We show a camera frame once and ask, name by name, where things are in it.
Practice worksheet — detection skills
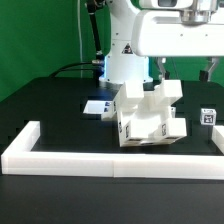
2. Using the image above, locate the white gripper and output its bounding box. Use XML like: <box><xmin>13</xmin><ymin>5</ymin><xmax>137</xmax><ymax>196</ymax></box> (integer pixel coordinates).
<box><xmin>131</xmin><ymin>8</ymin><xmax>224</xmax><ymax>82</ymax></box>

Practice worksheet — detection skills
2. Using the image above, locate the white chair back part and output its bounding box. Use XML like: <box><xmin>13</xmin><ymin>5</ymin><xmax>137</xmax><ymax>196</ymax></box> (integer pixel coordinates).
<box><xmin>101</xmin><ymin>79</ymin><xmax>184</xmax><ymax>122</ymax></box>

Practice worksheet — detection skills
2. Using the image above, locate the white chair seat part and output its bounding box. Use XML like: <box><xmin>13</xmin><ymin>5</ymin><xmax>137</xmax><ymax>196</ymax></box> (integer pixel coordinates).
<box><xmin>118</xmin><ymin>106</ymin><xmax>176</xmax><ymax>146</ymax></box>

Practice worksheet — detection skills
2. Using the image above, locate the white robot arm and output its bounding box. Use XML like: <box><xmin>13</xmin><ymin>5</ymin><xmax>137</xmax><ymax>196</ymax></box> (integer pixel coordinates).
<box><xmin>86</xmin><ymin>0</ymin><xmax>224</xmax><ymax>85</ymax></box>

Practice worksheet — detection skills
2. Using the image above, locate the white tag sheet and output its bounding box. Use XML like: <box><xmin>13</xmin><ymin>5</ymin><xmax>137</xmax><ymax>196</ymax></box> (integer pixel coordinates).
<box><xmin>83</xmin><ymin>100</ymin><xmax>111</xmax><ymax>115</ymax></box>

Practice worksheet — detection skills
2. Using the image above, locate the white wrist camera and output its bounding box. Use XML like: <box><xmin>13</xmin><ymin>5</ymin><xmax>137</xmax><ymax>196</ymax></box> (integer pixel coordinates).
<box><xmin>139</xmin><ymin>0</ymin><xmax>193</xmax><ymax>9</ymax></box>

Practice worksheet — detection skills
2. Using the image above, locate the white thin cable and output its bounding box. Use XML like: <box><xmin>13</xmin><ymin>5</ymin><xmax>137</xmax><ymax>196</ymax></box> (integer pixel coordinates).
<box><xmin>77</xmin><ymin>0</ymin><xmax>84</xmax><ymax>79</ymax></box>

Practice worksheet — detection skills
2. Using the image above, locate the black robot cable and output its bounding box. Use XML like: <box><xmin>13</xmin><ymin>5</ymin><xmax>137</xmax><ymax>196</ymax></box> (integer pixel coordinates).
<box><xmin>49</xmin><ymin>61</ymin><xmax>105</xmax><ymax>78</ymax></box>

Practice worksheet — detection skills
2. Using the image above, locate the white U-shaped fence frame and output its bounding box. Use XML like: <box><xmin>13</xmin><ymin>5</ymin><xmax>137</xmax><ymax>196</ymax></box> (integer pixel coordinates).
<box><xmin>1</xmin><ymin>121</ymin><xmax>224</xmax><ymax>180</ymax></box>

